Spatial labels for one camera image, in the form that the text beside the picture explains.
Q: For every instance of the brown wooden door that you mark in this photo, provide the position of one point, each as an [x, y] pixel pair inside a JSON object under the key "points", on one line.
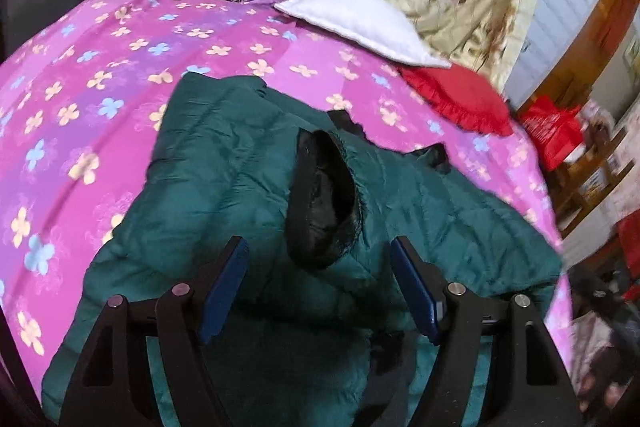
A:
{"points": [[590, 32]]}

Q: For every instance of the pink floral bedsheet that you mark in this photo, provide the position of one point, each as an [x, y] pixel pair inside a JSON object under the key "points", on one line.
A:
{"points": [[100, 57]]}

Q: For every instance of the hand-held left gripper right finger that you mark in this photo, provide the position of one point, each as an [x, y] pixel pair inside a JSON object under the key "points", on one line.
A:
{"points": [[415, 287]]}

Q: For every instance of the white pillow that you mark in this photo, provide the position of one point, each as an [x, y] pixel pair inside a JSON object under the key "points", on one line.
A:
{"points": [[350, 17]]}

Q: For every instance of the red plastic bag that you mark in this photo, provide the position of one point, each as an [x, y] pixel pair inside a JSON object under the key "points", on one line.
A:
{"points": [[550, 132]]}

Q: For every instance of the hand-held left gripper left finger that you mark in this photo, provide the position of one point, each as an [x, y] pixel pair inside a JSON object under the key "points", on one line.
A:
{"points": [[225, 287]]}

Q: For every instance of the red ruffled pillow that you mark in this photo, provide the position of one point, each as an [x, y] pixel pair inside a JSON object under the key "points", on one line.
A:
{"points": [[460, 97]]}

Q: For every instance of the green puffer jacket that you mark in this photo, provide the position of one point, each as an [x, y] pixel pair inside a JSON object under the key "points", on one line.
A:
{"points": [[225, 187]]}

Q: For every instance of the wooden chair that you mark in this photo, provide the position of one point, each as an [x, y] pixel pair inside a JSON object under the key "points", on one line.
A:
{"points": [[585, 192]]}

